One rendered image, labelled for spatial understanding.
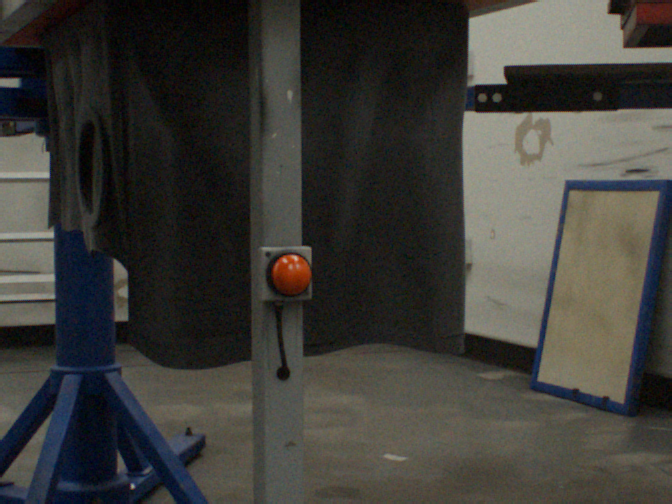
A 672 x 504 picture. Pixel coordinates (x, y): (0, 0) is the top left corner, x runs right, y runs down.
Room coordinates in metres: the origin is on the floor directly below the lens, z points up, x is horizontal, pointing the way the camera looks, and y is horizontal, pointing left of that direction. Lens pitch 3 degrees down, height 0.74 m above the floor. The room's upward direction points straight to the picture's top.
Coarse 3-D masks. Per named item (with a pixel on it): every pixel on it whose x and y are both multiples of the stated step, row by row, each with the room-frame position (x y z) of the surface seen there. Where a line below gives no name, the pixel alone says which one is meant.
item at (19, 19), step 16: (0, 0) 1.82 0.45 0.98; (16, 0) 1.68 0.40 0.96; (32, 0) 1.61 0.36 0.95; (48, 0) 1.61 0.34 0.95; (512, 0) 1.64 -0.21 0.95; (528, 0) 1.64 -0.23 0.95; (0, 16) 1.82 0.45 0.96; (16, 16) 1.76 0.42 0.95; (32, 16) 1.76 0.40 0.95; (0, 32) 1.94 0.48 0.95; (16, 32) 1.95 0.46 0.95
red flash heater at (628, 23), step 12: (636, 0) 2.46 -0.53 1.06; (648, 0) 2.45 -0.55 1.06; (660, 0) 2.45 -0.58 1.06; (624, 12) 2.76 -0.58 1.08; (636, 12) 2.47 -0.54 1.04; (648, 12) 2.46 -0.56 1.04; (660, 12) 2.45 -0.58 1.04; (624, 24) 2.80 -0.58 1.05; (636, 24) 2.47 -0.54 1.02; (648, 24) 2.46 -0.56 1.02; (660, 24) 2.46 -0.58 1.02; (624, 36) 2.84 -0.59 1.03; (636, 36) 2.66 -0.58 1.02; (648, 36) 2.80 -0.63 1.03; (660, 36) 2.80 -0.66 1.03
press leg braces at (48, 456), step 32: (64, 384) 2.75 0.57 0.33; (32, 416) 2.93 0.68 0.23; (64, 416) 2.69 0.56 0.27; (128, 416) 2.74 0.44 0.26; (0, 448) 3.00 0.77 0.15; (64, 448) 2.66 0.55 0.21; (128, 448) 3.10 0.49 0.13; (160, 448) 2.70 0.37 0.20; (0, 480) 3.07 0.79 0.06; (32, 480) 2.58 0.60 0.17; (192, 480) 2.68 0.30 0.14
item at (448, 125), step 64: (128, 0) 1.51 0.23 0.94; (192, 0) 1.53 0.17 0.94; (320, 0) 1.59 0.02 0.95; (128, 64) 1.51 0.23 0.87; (192, 64) 1.54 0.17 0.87; (320, 64) 1.59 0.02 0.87; (384, 64) 1.63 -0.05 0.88; (448, 64) 1.66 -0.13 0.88; (128, 128) 1.51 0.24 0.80; (192, 128) 1.55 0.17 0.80; (320, 128) 1.61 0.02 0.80; (384, 128) 1.64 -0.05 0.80; (448, 128) 1.66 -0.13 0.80; (128, 192) 1.52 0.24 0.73; (192, 192) 1.55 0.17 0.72; (320, 192) 1.61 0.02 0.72; (384, 192) 1.64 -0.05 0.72; (448, 192) 1.66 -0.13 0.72; (128, 256) 1.52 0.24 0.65; (192, 256) 1.55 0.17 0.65; (320, 256) 1.61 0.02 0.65; (384, 256) 1.64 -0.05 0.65; (448, 256) 1.66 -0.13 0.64; (128, 320) 1.52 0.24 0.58; (192, 320) 1.55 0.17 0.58; (320, 320) 1.61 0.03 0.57; (384, 320) 1.65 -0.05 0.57; (448, 320) 1.65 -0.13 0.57
